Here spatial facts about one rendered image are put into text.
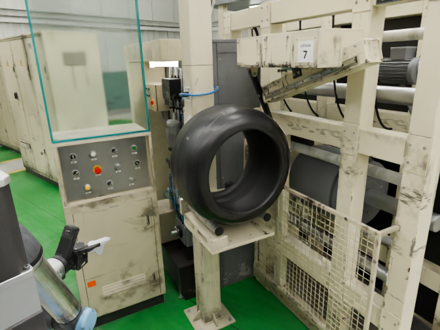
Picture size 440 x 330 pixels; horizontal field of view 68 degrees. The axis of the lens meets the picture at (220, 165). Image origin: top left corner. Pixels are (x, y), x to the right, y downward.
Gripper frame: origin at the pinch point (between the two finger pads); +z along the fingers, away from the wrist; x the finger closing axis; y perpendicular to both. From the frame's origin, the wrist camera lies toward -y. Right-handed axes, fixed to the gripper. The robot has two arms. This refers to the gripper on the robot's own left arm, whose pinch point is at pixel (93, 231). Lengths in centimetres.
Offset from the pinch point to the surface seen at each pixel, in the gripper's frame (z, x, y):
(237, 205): 65, 44, 9
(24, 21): 682, -671, -81
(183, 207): 60, 15, 14
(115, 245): 64, -29, 54
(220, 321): 75, 42, 100
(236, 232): 56, 47, 20
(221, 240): 39, 43, 16
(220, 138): 37, 38, -35
